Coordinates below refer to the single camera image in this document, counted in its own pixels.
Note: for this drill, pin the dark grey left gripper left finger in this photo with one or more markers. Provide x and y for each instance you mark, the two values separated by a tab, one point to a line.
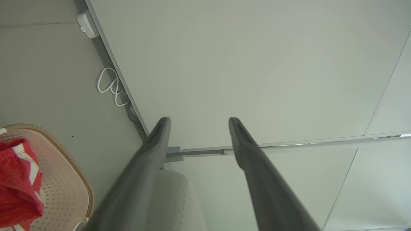
135	179

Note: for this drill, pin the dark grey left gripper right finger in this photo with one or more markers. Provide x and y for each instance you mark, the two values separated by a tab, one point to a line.
266	186

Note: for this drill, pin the red white striped garment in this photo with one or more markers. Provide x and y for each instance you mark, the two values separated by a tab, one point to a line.
17	183

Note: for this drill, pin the grey fabric sofa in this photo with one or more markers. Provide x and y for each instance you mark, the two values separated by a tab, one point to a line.
175	202

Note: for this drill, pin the beige perforated laundry basket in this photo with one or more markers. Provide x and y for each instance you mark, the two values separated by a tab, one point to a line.
61	179

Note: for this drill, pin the white power adapter box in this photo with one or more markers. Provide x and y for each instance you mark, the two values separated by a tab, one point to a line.
87	24

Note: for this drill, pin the white metal rail with bracket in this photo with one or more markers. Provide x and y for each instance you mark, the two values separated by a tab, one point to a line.
205	150

